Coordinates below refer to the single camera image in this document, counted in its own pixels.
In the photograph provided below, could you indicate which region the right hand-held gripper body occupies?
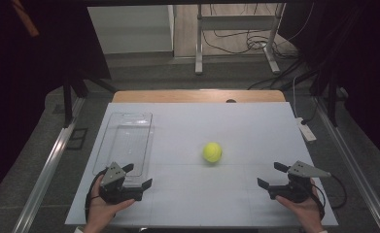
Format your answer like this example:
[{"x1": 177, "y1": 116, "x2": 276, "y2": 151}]
[{"x1": 268, "y1": 160, "x2": 331, "y2": 204}]

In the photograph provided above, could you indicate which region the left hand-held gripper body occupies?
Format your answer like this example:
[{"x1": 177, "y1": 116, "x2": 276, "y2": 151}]
[{"x1": 99, "y1": 161, "x2": 145, "y2": 205}]

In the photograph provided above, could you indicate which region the clear plastic container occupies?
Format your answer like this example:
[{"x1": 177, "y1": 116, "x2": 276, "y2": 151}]
[{"x1": 92, "y1": 112, "x2": 154, "y2": 187}]

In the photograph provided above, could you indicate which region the yellow tennis ball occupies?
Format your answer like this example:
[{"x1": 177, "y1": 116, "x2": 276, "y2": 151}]
[{"x1": 202, "y1": 142, "x2": 224, "y2": 164}]

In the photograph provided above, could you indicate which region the person's right hand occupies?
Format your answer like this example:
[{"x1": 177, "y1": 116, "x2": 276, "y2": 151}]
[{"x1": 275, "y1": 179, "x2": 325, "y2": 233}]

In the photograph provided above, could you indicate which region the person's left hand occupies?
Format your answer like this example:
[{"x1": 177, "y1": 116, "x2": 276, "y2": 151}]
[{"x1": 83, "y1": 176, "x2": 136, "y2": 233}]

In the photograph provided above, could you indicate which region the white power strip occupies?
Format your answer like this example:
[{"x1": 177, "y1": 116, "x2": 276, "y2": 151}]
[{"x1": 295, "y1": 116, "x2": 318, "y2": 144}]

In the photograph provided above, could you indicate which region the black metal stand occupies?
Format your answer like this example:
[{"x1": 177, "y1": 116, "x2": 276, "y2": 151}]
[
  {"x1": 61, "y1": 68, "x2": 118, "y2": 128},
  {"x1": 279, "y1": 62, "x2": 342, "y2": 128}
]

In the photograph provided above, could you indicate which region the dark curtain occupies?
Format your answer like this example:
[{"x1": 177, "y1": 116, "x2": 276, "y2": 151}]
[
  {"x1": 279, "y1": 0, "x2": 380, "y2": 161},
  {"x1": 0, "y1": 0, "x2": 113, "y2": 208}
]

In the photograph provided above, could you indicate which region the white cabinet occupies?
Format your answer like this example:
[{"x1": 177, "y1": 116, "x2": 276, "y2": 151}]
[{"x1": 87, "y1": 4, "x2": 175, "y2": 54}]

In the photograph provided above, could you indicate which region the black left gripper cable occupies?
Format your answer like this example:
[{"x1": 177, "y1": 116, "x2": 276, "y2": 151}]
[{"x1": 85, "y1": 168, "x2": 109, "y2": 224}]

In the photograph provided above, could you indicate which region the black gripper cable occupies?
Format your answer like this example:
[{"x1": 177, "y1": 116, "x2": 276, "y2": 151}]
[
  {"x1": 85, "y1": 168, "x2": 109, "y2": 224},
  {"x1": 310, "y1": 174, "x2": 348, "y2": 221}
]

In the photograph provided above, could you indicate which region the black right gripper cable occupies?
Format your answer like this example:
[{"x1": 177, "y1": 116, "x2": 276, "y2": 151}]
[{"x1": 310, "y1": 174, "x2": 348, "y2": 221}]

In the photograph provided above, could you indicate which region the black plug with cable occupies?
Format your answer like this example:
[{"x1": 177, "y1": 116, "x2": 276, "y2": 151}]
[{"x1": 301, "y1": 103, "x2": 319, "y2": 126}]

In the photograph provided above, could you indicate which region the white power strip cable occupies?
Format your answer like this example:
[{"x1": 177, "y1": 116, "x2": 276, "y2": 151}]
[{"x1": 292, "y1": 76, "x2": 301, "y2": 119}]

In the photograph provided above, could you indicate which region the black floor cable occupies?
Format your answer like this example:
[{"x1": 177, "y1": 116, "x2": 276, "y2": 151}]
[{"x1": 247, "y1": 57, "x2": 306, "y2": 91}]

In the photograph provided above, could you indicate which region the tangle of black cables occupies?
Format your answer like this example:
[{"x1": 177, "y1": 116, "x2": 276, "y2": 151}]
[{"x1": 201, "y1": 3, "x2": 298, "y2": 60}]

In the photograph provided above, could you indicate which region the grey metal desk frame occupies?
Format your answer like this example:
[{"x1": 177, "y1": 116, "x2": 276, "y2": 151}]
[{"x1": 194, "y1": 3, "x2": 287, "y2": 76}]

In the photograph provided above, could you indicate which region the orange strap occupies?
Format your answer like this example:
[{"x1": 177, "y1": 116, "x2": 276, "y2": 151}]
[{"x1": 11, "y1": 0, "x2": 40, "y2": 38}]

